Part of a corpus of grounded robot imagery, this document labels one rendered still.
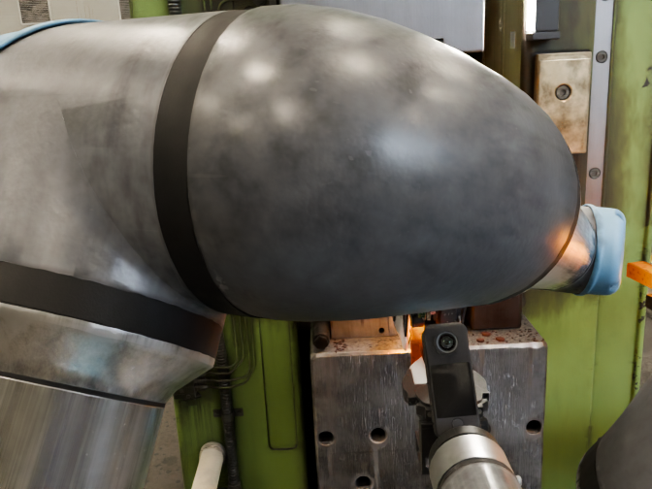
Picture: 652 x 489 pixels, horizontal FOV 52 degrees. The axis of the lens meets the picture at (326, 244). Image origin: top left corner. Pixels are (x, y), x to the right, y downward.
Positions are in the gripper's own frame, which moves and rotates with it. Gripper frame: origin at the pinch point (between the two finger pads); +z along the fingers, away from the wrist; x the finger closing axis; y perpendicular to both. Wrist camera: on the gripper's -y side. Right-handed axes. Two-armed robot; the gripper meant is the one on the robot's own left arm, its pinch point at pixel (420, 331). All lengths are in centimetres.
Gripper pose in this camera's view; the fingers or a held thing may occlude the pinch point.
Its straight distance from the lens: 95.0
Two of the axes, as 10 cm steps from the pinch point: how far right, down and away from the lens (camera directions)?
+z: 0.4, 7.0, 7.1
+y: 0.4, 7.1, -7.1
